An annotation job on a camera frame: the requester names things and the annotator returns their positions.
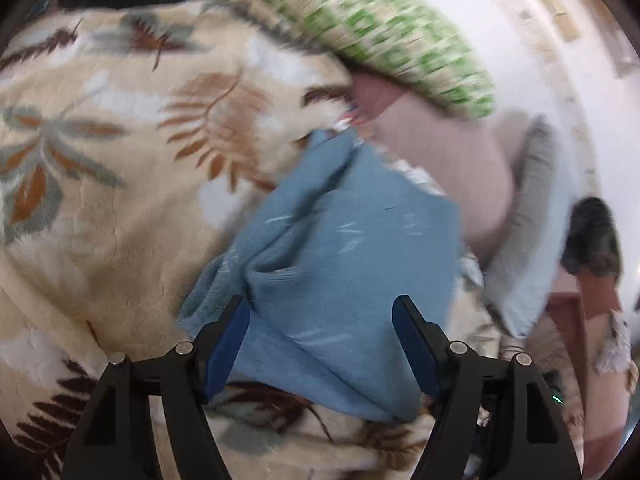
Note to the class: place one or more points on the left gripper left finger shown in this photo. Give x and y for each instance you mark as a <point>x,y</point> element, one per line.
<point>114,437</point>

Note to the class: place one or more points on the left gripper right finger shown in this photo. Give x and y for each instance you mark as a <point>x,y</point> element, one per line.
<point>502,411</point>

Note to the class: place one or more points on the blue knit sweater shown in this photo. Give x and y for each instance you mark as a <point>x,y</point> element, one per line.
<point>321,262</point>

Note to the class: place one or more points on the grey garment on sofa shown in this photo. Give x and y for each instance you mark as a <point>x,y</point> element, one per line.
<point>614,355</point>

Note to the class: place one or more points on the grey blue pillow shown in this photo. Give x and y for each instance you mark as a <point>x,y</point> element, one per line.
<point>521,273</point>

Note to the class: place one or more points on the dark fur trimmed coat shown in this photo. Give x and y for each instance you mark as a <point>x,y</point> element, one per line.
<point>592,240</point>

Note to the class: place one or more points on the pink quilted headboard cushion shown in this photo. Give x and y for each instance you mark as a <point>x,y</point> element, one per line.
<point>472,160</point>

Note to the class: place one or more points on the leaf pattern beige blanket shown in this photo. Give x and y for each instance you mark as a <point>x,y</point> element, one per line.
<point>133,144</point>

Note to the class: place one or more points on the green checkered pillow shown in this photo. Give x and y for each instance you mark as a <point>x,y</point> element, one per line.
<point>407,40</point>

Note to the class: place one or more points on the beige wall switch panel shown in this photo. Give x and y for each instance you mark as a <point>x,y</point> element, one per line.
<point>562,20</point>

